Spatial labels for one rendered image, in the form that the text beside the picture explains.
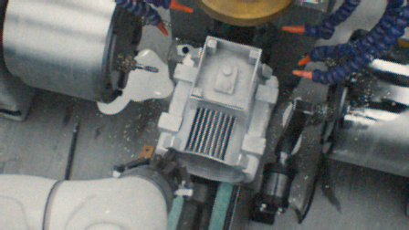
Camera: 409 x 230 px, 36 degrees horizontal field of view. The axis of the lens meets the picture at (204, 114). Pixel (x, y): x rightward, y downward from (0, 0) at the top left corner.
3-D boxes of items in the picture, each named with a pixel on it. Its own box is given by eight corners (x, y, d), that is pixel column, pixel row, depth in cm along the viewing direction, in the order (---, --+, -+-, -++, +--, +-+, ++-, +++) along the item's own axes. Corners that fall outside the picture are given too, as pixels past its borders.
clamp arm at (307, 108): (277, 142, 120) (296, 94, 96) (291, 146, 119) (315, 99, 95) (272, 160, 118) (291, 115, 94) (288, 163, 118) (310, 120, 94)
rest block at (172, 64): (175, 57, 147) (173, 33, 136) (204, 63, 146) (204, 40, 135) (168, 79, 145) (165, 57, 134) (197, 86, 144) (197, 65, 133)
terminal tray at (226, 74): (204, 52, 117) (205, 35, 110) (260, 67, 116) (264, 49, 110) (187, 109, 113) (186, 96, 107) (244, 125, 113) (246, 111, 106)
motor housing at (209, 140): (185, 78, 132) (183, 38, 114) (272, 101, 130) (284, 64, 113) (158, 166, 126) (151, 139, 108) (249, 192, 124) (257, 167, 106)
